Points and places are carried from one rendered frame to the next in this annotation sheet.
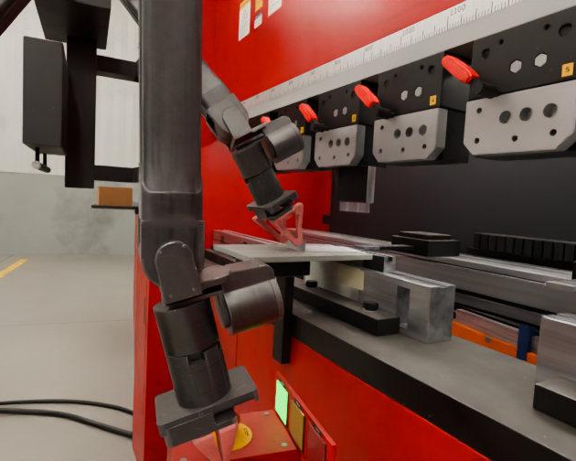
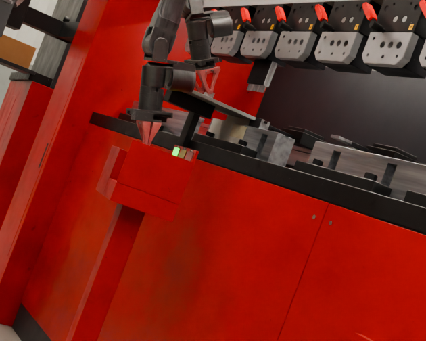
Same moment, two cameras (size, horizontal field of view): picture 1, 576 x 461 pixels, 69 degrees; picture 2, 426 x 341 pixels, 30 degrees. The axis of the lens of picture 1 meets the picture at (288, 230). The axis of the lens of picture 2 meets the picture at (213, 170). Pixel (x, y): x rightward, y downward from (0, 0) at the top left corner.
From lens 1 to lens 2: 1.49 m
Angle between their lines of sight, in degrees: 5
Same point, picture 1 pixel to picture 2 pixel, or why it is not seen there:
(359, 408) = (214, 182)
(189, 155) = (179, 8)
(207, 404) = (152, 109)
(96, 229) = not seen: outside the picture
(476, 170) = (374, 107)
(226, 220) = not seen: hidden behind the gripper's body
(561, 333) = (319, 147)
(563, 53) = (358, 19)
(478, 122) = (322, 42)
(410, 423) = (237, 178)
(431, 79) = (314, 15)
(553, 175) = (415, 119)
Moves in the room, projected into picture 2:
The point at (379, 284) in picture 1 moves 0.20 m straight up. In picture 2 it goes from (253, 134) to (278, 67)
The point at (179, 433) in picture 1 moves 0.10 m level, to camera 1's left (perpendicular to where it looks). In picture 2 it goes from (138, 115) to (99, 99)
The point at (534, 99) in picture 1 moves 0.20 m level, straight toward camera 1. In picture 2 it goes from (343, 36) to (315, 7)
